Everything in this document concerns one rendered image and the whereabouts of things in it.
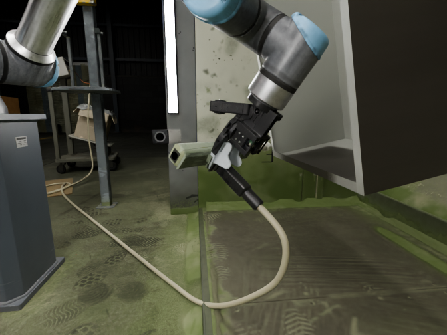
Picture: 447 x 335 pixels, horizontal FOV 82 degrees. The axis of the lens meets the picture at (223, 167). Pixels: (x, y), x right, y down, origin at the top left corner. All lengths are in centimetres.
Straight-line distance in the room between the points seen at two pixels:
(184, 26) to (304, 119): 89
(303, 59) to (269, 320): 71
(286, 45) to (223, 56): 113
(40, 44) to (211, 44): 89
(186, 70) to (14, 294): 129
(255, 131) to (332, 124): 74
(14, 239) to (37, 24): 71
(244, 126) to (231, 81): 109
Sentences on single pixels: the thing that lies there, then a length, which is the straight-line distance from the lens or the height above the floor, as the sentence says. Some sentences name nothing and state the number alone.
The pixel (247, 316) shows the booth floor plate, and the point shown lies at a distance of 90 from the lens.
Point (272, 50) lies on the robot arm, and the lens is 56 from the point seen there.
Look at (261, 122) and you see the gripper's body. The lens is 57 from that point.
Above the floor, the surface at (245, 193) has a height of 46.
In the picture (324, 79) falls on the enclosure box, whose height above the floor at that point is 79.
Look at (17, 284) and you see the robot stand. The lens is 119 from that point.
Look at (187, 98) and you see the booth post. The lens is 162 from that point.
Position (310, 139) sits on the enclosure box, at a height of 53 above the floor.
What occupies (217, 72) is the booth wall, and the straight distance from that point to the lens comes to 164.
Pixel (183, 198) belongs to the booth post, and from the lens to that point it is 170.
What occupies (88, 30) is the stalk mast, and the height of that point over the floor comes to 115.
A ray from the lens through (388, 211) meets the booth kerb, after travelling 181.
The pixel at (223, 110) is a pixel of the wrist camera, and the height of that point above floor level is 65.
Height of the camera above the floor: 63
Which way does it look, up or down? 11 degrees down
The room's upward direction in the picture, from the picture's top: straight up
